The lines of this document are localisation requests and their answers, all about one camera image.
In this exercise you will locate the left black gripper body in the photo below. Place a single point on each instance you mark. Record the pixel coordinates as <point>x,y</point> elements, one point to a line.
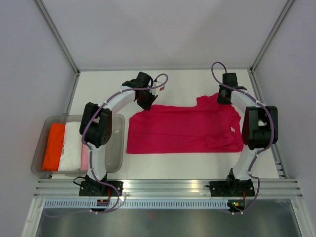
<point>147,98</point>

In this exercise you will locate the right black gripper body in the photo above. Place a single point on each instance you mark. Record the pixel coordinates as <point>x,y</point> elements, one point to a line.
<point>220,99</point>

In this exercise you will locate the magenta t shirt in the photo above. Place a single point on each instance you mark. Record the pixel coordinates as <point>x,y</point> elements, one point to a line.
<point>207,127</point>

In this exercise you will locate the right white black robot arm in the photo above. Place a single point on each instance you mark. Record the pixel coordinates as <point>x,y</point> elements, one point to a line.
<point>260,124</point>

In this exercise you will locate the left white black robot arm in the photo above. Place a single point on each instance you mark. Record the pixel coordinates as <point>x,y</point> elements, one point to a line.
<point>96,123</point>

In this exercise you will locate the clear plastic bin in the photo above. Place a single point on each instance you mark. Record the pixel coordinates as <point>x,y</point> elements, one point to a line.
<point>113,150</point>

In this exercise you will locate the pink rolled t shirt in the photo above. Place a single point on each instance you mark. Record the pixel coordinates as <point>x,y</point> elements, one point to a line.
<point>84,158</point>

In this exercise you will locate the white rolled t shirt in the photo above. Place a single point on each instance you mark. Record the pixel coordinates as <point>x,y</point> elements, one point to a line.
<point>70,159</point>

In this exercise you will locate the orange rolled t shirt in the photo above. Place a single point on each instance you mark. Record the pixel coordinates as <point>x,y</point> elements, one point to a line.
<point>54,147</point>

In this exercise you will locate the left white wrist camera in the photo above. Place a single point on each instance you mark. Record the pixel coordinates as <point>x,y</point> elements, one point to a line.
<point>157,88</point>

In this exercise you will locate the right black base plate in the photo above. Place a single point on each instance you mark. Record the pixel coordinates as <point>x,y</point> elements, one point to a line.
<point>224,189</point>

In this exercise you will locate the right aluminium frame post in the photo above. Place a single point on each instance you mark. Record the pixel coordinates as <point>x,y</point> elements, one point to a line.
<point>272,33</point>

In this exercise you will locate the aluminium frame post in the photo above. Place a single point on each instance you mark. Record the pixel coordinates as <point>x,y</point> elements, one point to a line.
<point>272,33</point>
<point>56,35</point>

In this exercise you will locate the aluminium mounting rail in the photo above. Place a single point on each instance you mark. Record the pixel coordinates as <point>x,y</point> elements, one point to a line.
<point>172,188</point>

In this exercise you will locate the left aluminium frame post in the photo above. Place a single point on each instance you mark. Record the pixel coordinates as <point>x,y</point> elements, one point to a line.
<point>56,35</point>

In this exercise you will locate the white slotted cable duct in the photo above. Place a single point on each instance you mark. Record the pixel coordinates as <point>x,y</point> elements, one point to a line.
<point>139,203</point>

